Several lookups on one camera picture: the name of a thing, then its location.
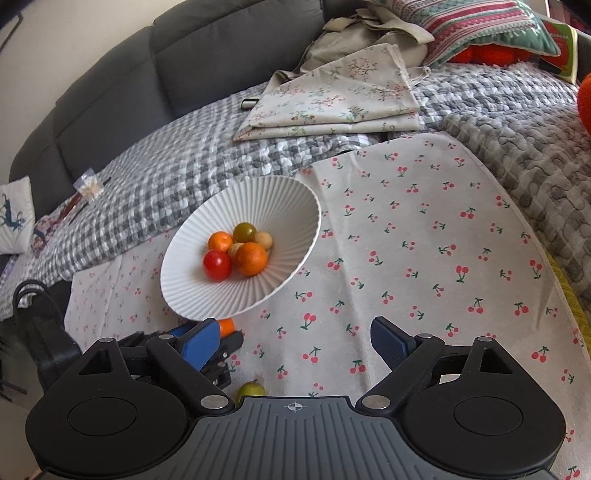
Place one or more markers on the floral folded cloth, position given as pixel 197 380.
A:
pixel 369 91

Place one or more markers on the grey checked blanket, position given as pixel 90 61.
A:
pixel 158 182

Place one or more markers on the red tomato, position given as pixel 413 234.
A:
pixel 217 265

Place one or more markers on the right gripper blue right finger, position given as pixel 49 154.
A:
pixel 393 344

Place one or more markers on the dark green yellow tomato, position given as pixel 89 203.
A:
pixel 243 232

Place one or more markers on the green plum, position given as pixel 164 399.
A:
pixel 250 389

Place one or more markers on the white deer print pillow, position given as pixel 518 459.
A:
pixel 17 217

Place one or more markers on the small brown kiwi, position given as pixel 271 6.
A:
pixel 233 249
pixel 263 239

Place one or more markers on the cherry print tablecloth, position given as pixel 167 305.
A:
pixel 415 230

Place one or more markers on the red plush cushion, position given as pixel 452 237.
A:
pixel 492 55

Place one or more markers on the green red book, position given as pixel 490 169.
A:
pixel 565 65

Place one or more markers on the orange mandarin front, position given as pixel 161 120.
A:
pixel 226 327

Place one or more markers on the striped colourful pillow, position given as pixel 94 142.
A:
pixel 459 24

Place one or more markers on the clear bag of cotton swabs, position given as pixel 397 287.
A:
pixel 89 186

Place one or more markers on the dark grey sofa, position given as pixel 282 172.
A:
pixel 193 54

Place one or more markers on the orange mandarin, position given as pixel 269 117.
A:
pixel 226 327
pixel 250 260
pixel 220 241

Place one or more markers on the red and floral pouch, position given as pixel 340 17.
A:
pixel 47 225

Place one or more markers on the orange plush toy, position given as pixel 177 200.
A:
pixel 584 102

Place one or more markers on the white ribbed plate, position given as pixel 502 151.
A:
pixel 282 206

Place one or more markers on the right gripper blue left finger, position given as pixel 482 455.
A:
pixel 197 341

